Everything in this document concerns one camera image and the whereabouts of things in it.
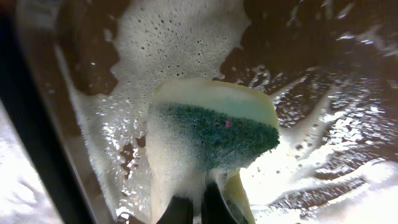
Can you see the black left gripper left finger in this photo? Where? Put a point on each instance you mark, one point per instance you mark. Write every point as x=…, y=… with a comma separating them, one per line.
x=179, y=211

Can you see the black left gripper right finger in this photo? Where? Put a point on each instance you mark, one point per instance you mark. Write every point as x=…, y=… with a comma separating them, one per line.
x=213, y=207

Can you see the green yellow sponge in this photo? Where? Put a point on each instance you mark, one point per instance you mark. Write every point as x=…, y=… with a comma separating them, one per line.
x=200, y=133

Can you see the black wash tray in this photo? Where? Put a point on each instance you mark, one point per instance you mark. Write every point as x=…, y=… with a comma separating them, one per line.
x=330, y=68

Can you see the black tray with soapy foam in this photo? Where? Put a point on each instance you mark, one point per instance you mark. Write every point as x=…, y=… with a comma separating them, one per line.
x=37, y=183

